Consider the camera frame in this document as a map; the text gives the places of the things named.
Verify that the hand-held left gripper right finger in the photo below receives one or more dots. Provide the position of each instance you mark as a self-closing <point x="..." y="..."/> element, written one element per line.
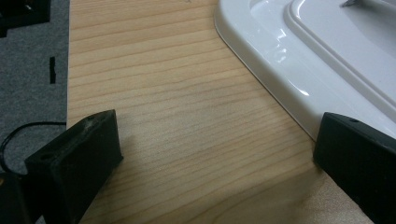
<point x="358" y="161"/>

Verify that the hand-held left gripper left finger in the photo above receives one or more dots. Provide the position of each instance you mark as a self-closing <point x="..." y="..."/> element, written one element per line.
<point x="77" y="161"/>

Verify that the black tape strip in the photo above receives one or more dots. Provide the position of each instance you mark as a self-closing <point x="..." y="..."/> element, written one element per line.
<point x="53" y="70"/>

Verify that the black metal stand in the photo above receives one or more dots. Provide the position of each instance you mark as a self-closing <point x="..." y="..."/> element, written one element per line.
<point x="31" y="11"/>

